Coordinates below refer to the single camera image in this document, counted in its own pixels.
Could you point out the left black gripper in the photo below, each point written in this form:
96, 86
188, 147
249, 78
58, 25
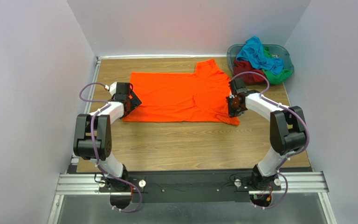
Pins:
132, 101

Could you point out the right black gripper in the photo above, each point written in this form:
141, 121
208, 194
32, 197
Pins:
231, 108

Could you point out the orange t shirt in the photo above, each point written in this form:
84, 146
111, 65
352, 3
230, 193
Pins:
199, 96

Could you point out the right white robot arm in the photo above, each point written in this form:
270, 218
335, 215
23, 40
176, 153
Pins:
287, 131

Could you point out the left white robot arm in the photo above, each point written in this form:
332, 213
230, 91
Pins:
93, 139

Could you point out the dark red t shirt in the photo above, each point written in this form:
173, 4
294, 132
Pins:
251, 75

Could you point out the green t shirt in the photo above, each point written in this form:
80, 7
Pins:
276, 76

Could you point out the blue t shirt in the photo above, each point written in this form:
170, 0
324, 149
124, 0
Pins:
253, 52

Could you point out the translucent blue plastic basket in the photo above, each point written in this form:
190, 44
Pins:
275, 50

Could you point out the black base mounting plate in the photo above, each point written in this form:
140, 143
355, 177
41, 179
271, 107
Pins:
191, 186

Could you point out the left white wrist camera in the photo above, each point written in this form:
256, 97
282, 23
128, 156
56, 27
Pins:
111, 88

